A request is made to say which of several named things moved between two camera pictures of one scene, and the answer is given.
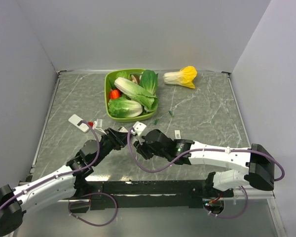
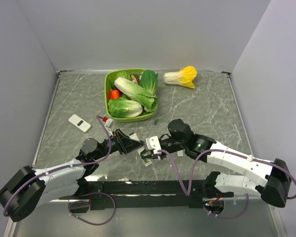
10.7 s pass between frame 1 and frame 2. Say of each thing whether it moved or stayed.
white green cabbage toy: stayed
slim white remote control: moved
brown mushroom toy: stayed
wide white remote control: stayed
